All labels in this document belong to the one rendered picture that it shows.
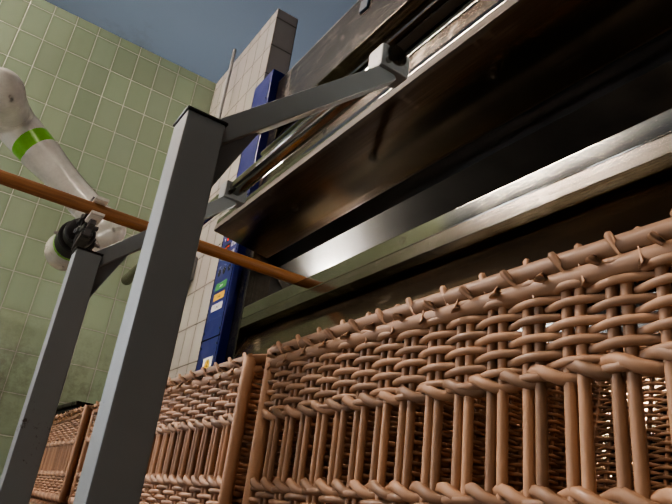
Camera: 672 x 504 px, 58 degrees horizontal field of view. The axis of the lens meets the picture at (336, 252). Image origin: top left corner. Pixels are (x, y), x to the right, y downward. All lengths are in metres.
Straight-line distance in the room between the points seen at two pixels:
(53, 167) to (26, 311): 0.89
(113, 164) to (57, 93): 0.38
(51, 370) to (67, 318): 0.08
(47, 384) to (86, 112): 2.14
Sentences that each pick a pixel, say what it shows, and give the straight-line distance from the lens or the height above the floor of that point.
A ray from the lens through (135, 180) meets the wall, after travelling 2.95.
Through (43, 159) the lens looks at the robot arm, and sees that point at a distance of 1.95.
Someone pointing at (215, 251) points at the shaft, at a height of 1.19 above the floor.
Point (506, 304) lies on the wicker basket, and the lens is 0.32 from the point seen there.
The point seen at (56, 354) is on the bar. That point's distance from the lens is 1.01.
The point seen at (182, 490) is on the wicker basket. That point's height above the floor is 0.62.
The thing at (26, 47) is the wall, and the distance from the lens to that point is 3.12.
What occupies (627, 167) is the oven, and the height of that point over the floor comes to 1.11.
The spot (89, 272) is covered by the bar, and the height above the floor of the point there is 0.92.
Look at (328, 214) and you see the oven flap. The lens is 1.67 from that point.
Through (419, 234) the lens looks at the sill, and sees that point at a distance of 1.26.
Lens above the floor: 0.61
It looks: 24 degrees up
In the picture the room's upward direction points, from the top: 7 degrees clockwise
